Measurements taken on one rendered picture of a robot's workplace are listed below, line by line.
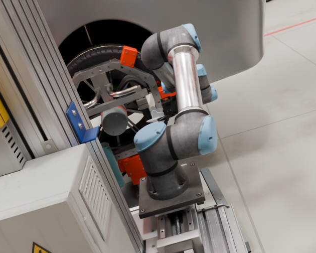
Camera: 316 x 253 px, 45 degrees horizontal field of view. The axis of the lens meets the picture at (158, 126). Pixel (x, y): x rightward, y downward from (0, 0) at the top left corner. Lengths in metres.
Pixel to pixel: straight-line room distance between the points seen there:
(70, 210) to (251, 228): 1.73
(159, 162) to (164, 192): 0.10
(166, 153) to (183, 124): 0.10
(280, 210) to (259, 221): 0.14
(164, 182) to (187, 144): 0.16
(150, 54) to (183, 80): 0.21
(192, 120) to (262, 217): 1.27
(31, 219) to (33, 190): 0.07
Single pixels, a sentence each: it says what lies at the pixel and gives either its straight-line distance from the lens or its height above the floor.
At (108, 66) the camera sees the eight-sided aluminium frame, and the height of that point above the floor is 1.09.
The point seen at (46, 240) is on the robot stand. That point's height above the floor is 1.16.
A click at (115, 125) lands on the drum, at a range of 1.92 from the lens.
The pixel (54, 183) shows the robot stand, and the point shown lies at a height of 1.23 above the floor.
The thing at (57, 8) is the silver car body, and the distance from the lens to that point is 2.16.
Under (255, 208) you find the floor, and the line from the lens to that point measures 2.43.
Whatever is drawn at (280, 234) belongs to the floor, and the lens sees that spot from 2.24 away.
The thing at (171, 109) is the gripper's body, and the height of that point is 0.86.
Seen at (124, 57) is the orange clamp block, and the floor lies 1.12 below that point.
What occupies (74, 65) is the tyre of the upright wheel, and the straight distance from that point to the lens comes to 2.07.
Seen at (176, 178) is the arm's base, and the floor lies 0.87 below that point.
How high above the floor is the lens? 1.54
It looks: 24 degrees down
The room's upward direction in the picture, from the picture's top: 20 degrees counter-clockwise
